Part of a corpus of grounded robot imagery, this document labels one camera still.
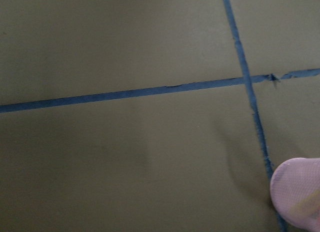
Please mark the pink mesh pen holder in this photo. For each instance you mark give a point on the pink mesh pen holder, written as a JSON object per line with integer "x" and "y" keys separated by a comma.
{"x": 291, "y": 182}

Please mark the yellow highlighter pen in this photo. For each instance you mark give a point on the yellow highlighter pen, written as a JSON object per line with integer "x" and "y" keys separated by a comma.
{"x": 310, "y": 204}

